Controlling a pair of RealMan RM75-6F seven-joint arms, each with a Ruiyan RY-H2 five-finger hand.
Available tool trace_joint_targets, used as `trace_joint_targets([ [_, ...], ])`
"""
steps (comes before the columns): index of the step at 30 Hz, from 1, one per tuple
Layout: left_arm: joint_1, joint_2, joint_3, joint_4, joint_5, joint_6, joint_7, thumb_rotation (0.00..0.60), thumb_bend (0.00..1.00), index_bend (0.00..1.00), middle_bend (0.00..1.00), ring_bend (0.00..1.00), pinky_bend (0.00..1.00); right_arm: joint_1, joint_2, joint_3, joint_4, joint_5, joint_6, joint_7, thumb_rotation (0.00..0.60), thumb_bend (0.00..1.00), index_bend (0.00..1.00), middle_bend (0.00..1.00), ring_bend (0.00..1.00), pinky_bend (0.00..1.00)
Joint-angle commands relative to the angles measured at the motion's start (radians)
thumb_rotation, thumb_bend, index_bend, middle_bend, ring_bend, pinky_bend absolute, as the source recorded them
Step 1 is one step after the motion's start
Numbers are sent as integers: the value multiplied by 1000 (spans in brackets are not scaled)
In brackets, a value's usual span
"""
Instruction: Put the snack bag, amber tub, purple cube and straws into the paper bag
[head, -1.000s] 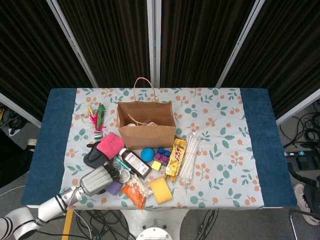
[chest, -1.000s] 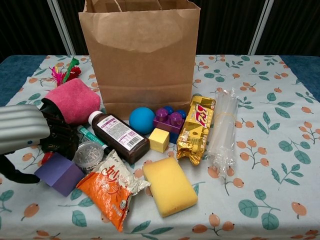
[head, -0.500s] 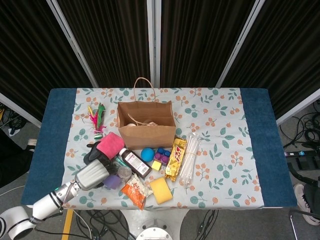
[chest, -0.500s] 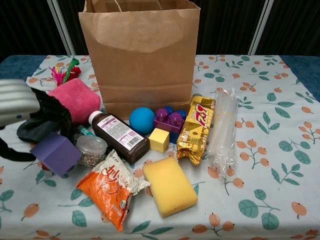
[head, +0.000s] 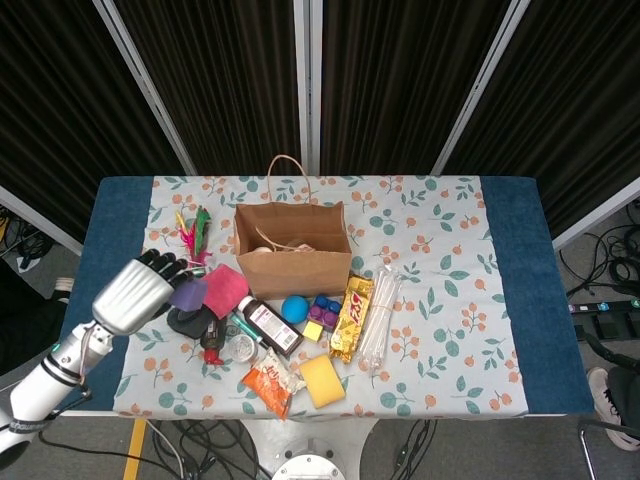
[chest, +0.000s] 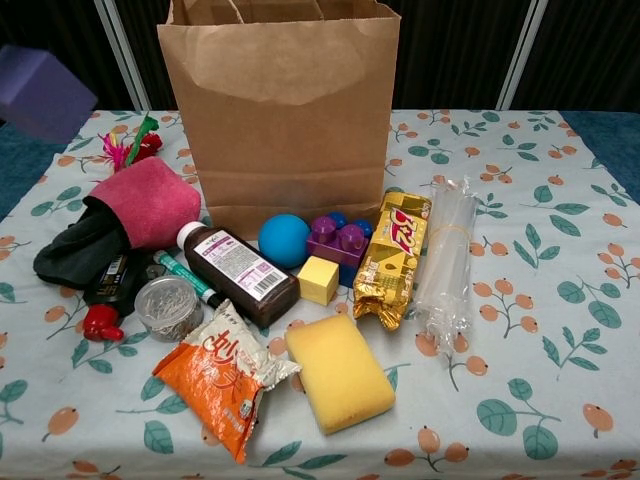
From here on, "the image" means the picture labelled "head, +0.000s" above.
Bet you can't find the black bottle red cap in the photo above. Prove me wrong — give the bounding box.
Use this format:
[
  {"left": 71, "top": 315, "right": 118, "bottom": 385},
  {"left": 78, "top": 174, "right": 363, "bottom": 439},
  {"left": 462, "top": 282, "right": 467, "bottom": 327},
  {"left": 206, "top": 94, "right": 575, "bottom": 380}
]
[{"left": 199, "top": 317, "right": 227, "bottom": 366}]

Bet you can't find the brown syrup bottle white cap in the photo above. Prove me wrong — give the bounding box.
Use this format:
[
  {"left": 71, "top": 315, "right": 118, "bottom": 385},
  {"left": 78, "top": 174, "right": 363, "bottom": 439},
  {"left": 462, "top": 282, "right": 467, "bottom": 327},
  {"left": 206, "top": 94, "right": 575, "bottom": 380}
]
[{"left": 235, "top": 295, "right": 305, "bottom": 359}]

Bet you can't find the yellow floor tape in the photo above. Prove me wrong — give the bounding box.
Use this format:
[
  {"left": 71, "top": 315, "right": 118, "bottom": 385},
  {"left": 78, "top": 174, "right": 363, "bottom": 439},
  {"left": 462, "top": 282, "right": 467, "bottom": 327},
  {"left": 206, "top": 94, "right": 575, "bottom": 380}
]
[{"left": 122, "top": 418, "right": 149, "bottom": 480}]

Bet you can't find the person in dark trousers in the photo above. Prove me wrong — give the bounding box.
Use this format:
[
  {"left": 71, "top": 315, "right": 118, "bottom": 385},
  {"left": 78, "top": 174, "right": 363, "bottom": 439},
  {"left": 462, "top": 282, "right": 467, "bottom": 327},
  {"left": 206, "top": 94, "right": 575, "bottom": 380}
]
[{"left": 0, "top": 257, "right": 75, "bottom": 376}]

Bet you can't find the black floor cable tangle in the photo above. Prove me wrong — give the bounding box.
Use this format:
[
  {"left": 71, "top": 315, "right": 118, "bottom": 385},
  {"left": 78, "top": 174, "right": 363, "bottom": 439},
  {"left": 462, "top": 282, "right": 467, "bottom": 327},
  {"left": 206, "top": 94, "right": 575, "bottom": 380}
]
[
  {"left": 389, "top": 418, "right": 439, "bottom": 480},
  {"left": 0, "top": 207, "right": 54, "bottom": 271},
  {"left": 147, "top": 418, "right": 266, "bottom": 480},
  {"left": 558, "top": 199, "right": 640, "bottom": 301}
]

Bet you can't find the dark grey cloth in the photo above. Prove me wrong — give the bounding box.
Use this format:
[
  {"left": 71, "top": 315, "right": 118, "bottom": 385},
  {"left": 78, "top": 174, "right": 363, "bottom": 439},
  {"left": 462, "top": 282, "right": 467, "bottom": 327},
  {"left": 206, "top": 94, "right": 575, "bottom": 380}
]
[{"left": 166, "top": 305, "right": 214, "bottom": 341}]

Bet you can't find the blue velvet table cover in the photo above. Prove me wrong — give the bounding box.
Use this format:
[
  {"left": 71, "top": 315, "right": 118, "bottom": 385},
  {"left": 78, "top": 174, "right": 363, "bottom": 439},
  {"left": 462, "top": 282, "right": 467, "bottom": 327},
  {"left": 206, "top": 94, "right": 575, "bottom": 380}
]
[{"left": 42, "top": 174, "right": 596, "bottom": 416}]

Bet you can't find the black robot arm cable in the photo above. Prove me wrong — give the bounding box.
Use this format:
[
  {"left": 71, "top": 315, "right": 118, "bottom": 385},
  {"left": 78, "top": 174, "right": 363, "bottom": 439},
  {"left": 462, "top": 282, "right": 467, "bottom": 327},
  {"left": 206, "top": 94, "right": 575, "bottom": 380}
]
[{"left": 38, "top": 384, "right": 96, "bottom": 449}]

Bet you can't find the brown paper bag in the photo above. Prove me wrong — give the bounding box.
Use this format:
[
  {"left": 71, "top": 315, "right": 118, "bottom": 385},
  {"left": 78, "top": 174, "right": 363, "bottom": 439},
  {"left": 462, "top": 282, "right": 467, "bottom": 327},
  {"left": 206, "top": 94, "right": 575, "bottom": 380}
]
[{"left": 233, "top": 153, "right": 354, "bottom": 301}]

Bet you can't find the black pleated curtain panel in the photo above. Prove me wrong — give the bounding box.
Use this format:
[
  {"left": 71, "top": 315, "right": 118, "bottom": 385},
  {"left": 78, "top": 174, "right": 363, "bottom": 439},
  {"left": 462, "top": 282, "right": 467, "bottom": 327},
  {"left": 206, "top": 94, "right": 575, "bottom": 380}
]
[
  {"left": 0, "top": 0, "right": 186, "bottom": 246},
  {"left": 444, "top": 0, "right": 640, "bottom": 236},
  {"left": 114, "top": 0, "right": 304, "bottom": 176},
  {"left": 319, "top": 0, "right": 514, "bottom": 176}
]

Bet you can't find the purple foam cube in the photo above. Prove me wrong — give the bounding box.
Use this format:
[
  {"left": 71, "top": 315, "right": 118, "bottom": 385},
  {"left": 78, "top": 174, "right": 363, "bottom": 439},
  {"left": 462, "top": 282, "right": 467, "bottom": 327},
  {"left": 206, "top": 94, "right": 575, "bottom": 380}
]
[{"left": 168, "top": 277, "right": 209, "bottom": 312}]

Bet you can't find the yellow sponge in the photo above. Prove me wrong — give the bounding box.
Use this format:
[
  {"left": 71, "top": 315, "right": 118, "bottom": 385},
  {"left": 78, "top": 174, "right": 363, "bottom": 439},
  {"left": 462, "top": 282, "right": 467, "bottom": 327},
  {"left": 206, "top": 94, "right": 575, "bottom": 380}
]
[{"left": 298, "top": 353, "right": 347, "bottom": 410}]

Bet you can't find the white sneaker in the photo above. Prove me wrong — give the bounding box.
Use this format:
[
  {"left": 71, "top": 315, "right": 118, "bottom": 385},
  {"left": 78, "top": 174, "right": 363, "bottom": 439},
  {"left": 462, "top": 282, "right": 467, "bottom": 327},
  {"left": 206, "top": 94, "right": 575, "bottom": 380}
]
[{"left": 585, "top": 367, "right": 640, "bottom": 451}]

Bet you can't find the bundle of clear straws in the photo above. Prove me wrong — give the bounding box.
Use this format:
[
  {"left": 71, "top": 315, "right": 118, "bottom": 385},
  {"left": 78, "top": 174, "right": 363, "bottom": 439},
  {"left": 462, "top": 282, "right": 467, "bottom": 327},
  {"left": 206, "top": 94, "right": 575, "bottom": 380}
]
[{"left": 357, "top": 264, "right": 404, "bottom": 374}]

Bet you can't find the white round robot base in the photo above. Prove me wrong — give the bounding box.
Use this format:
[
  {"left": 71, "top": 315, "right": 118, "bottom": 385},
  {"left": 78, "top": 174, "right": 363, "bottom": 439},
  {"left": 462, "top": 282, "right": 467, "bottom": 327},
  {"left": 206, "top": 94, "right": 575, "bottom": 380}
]
[{"left": 272, "top": 439, "right": 351, "bottom": 480}]

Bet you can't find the blue ball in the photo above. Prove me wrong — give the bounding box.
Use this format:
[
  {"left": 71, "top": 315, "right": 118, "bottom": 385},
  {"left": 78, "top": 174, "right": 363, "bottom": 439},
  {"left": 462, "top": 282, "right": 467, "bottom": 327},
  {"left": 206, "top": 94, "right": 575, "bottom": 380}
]
[{"left": 280, "top": 294, "right": 310, "bottom": 322}]

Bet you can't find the orange white snack packet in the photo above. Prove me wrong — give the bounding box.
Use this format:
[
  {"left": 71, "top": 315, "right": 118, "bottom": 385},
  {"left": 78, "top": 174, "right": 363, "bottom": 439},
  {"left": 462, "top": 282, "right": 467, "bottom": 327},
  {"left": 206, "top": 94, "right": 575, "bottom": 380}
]
[{"left": 242, "top": 347, "right": 307, "bottom": 421}]

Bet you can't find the clear tub of paper clips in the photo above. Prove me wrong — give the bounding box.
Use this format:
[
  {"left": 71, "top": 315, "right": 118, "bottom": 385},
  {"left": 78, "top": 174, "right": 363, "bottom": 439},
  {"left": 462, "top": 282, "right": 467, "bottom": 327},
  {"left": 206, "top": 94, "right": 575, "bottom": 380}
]
[{"left": 227, "top": 333, "right": 260, "bottom": 362}]

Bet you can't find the colourful feather shuttlecock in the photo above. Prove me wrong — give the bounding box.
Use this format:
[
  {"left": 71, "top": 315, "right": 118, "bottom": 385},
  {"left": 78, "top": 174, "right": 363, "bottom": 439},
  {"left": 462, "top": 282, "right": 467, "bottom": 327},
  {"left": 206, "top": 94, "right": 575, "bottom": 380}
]
[{"left": 174, "top": 205, "right": 215, "bottom": 280}]

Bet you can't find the white screen frame rail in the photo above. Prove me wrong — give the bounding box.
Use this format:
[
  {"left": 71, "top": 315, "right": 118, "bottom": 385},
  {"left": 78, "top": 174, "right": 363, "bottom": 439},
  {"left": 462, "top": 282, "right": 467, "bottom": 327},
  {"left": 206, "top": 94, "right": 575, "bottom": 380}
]
[
  {"left": 0, "top": 185, "right": 84, "bottom": 256},
  {"left": 552, "top": 189, "right": 640, "bottom": 251}
]

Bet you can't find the white screen frame post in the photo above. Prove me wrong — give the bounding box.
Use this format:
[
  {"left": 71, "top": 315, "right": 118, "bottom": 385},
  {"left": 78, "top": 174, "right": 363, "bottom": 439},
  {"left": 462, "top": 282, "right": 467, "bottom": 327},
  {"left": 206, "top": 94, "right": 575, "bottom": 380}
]
[
  {"left": 292, "top": 0, "right": 324, "bottom": 176},
  {"left": 91, "top": 0, "right": 199, "bottom": 177},
  {"left": 430, "top": 0, "right": 531, "bottom": 176}
]

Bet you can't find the black power strip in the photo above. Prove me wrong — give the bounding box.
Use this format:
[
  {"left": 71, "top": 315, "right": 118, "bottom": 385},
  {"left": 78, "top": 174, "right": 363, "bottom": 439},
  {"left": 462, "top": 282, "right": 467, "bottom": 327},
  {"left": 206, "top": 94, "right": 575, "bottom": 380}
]
[{"left": 569, "top": 298, "right": 640, "bottom": 317}]

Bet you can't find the pink towel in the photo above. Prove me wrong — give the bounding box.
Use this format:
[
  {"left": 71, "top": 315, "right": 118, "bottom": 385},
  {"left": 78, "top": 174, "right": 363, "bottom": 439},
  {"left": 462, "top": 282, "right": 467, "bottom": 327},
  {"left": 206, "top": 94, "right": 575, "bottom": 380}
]
[{"left": 200, "top": 264, "right": 250, "bottom": 320}]

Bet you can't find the metal chair frame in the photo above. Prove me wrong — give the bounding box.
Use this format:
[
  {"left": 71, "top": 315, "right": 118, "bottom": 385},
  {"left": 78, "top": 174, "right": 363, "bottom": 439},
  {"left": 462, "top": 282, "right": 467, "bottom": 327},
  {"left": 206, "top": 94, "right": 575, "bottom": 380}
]
[{"left": 578, "top": 422, "right": 640, "bottom": 480}]

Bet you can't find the purple toy brick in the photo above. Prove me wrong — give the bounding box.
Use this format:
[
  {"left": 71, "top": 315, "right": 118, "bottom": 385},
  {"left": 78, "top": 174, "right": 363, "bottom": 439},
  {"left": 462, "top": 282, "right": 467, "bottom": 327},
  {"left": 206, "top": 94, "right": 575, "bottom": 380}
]
[{"left": 307, "top": 302, "right": 341, "bottom": 334}]

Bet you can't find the gold wafer packet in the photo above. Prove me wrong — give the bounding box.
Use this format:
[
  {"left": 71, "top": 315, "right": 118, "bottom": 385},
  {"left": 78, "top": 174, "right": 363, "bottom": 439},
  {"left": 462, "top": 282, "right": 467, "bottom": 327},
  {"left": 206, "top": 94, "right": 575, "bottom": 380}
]
[{"left": 328, "top": 273, "right": 375, "bottom": 365}]

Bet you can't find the green marker pen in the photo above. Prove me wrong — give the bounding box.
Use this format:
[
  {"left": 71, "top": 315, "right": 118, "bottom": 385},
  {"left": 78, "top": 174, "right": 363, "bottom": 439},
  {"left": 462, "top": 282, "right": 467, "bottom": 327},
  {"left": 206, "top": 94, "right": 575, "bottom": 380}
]
[{"left": 228, "top": 312, "right": 269, "bottom": 346}]

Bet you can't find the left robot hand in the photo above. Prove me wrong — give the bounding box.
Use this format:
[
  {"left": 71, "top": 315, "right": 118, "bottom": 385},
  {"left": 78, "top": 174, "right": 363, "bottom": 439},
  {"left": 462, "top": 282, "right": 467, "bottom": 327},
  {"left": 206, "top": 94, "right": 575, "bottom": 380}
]
[{"left": 91, "top": 249, "right": 194, "bottom": 336}]

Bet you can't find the floral print tablecloth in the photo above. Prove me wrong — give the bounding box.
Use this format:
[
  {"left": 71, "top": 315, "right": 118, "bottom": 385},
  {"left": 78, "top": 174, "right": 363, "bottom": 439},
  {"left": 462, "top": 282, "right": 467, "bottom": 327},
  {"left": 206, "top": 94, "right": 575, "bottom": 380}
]
[{"left": 112, "top": 174, "right": 529, "bottom": 420}]

